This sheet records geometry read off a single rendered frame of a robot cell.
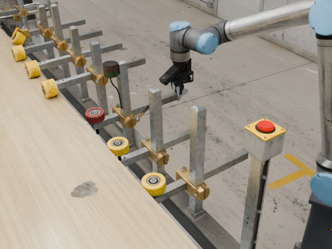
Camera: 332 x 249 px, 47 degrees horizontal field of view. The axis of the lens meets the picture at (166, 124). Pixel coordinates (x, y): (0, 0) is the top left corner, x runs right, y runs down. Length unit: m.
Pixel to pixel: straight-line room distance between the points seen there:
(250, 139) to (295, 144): 2.09
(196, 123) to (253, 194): 0.27
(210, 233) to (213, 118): 1.94
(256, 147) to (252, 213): 0.24
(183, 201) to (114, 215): 0.38
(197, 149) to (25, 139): 0.69
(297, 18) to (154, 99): 0.58
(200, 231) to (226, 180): 1.27
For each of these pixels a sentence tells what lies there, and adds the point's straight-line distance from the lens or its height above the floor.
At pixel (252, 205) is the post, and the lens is 1.08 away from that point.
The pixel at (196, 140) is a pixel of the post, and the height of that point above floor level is 1.05.
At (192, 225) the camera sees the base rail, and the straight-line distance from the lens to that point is 1.39.
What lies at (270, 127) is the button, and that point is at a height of 1.23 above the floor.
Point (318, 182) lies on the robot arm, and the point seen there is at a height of 0.81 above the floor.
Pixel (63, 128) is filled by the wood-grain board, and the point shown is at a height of 0.90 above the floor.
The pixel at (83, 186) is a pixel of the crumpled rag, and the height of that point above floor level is 0.92.
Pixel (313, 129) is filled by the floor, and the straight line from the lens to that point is 3.23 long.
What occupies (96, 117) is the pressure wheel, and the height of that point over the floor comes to 0.90.
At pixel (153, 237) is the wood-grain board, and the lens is 1.09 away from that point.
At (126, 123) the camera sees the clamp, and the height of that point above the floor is 0.85.
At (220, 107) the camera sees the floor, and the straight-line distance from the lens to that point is 3.36.
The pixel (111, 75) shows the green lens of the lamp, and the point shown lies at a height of 1.08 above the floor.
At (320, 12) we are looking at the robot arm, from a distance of 1.25.
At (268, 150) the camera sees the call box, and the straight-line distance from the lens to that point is 0.93.
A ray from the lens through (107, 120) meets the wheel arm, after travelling 1.65.
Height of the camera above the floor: 1.74
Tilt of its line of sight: 34 degrees down
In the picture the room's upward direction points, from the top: 2 degrees counter-clockwise
